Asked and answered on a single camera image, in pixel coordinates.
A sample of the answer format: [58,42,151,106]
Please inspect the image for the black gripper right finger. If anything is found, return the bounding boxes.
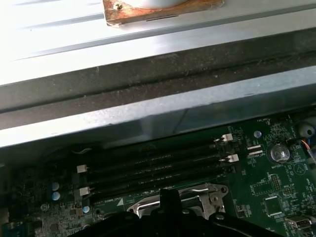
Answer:
[170,188,282,237]

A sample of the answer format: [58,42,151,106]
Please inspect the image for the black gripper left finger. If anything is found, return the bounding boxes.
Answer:
[74,188,172,237]

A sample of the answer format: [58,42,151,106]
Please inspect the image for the CPU socket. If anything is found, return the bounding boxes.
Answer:
[125,182,229,220]

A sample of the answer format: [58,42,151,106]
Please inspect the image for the black RAM slot white clips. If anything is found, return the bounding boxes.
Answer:
[80,153,240,198]
[76,133,234,175]

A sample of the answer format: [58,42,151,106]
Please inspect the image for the green motherboard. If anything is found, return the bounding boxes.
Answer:
[0,116,316,237]

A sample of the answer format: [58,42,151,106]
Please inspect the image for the silver coin battery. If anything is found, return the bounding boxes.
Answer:
[270,143,290,163]

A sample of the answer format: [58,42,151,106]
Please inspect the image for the black PC case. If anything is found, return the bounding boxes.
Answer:
[0,23,316,173]

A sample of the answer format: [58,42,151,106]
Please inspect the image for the silver internal USB port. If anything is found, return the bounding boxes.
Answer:
[285,216,313,234]

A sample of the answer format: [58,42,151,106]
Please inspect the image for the square brown base plate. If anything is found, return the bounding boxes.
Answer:
[102,0,225,27]

